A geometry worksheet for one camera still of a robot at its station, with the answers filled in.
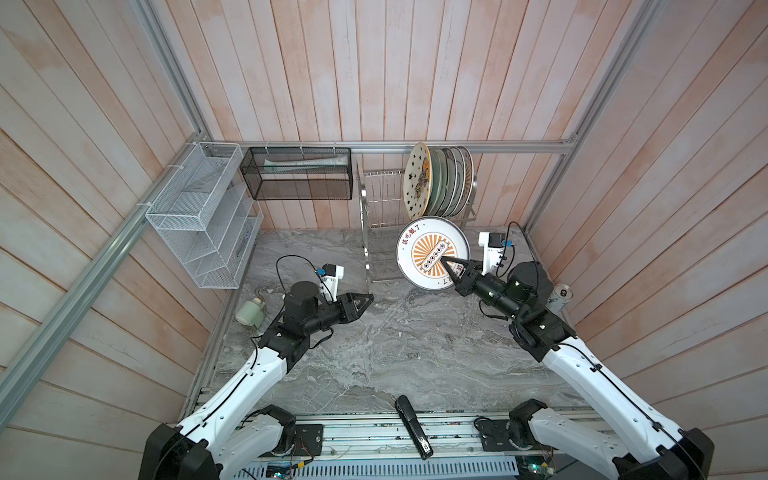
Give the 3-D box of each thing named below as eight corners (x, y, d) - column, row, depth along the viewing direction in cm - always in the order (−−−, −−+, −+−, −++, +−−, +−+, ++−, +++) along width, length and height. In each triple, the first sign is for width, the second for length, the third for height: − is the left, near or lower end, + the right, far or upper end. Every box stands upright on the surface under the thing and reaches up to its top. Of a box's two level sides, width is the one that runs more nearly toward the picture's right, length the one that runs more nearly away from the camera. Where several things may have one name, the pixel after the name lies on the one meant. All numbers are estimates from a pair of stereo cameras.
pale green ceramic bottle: (244, 332, 94) (234, 319, 88) (250, 310, 99) (241, 297, 93) (263, 332, 94) (254, 319, 88) (268, 310, 99) (260, 297, 93)
